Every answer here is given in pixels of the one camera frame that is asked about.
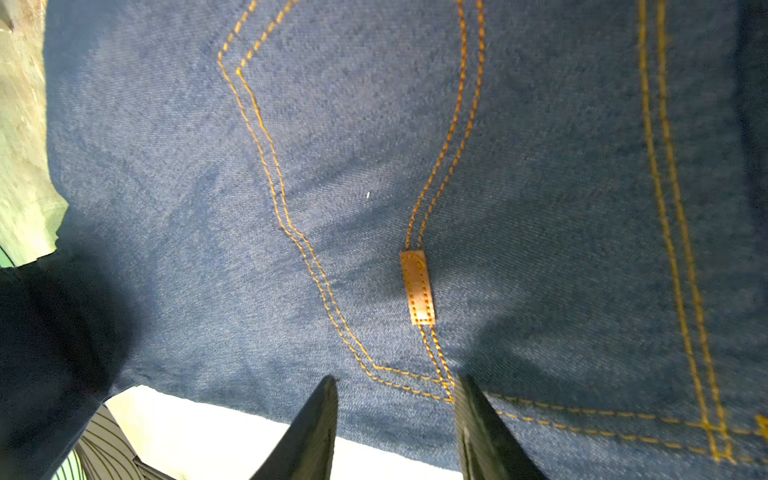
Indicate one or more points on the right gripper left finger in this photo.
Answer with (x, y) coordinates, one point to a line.
(306, 449)

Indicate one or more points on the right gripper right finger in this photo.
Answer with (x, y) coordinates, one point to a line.
(487, 449)

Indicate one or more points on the dark blue denim trousers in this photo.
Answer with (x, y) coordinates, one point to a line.
(564, 200)

